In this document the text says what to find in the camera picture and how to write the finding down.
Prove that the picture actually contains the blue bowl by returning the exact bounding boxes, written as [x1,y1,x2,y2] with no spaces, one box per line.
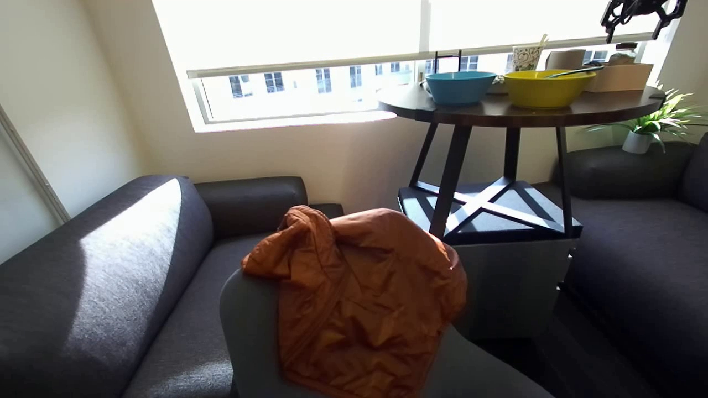
[428,71,496,106]

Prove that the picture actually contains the light wooden box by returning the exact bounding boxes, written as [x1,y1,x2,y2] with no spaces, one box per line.
[586,64,654,93]

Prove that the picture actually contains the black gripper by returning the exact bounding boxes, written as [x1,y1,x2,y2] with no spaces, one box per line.
[599,0,688,39]

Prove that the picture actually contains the orange jacket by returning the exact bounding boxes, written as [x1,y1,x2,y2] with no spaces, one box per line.
[241,206,468,398]

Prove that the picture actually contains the dark grey sofa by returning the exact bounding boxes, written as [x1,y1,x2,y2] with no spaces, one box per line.
[553,137,708,398]
[0,174,345,398]

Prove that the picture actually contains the patterned paper cup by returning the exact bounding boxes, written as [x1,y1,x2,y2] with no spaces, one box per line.
[512,43,542,71]

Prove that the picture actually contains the potted green plant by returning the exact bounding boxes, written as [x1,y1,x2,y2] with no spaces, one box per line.
[610,88,708,155]

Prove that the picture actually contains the white cylindrical cup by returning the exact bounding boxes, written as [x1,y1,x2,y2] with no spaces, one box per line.
[547,49,584,69]

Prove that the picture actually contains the round dark wood table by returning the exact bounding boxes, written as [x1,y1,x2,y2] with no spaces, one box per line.
[380,88,665,242]

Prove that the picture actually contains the glass jar with brown lid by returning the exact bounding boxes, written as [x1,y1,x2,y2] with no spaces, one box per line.
[610,42,638,64]

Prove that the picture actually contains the yellow bowl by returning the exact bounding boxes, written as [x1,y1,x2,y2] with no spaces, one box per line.
[502,71,594,108]

